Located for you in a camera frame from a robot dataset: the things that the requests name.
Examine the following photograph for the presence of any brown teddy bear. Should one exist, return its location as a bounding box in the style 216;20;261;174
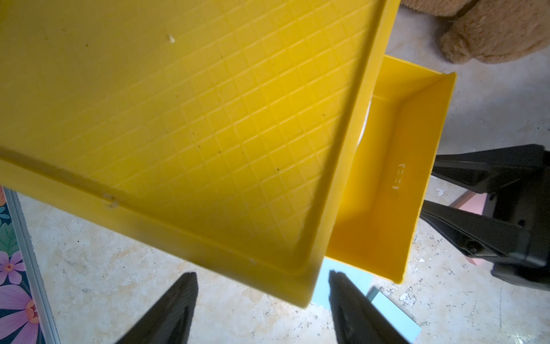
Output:
401;0;549;65

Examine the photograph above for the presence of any yellow plastic drawer cabinet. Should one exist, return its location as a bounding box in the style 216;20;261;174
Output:
1;1;400;307

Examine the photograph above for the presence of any blue sticky note pad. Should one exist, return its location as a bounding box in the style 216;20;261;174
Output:
312;257;374;310
367;287;421;343

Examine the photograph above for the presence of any upper blue sticky note pad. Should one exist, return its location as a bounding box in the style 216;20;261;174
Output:
312;257;374;310

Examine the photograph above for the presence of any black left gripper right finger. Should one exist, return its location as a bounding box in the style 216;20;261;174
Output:
330;284;408;344

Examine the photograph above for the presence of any pink sticky note pad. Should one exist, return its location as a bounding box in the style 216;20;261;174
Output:
450;191;499;267

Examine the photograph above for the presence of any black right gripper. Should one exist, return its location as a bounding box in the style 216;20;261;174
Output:
421;144;549;290

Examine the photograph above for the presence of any yellow drawer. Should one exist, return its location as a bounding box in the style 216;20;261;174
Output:
327;56;456;284

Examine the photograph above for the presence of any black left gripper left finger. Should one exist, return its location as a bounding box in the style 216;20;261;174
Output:
117;272;199;343

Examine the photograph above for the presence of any lower blue sticky note pad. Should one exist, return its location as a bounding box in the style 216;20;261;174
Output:
367;287;421;343

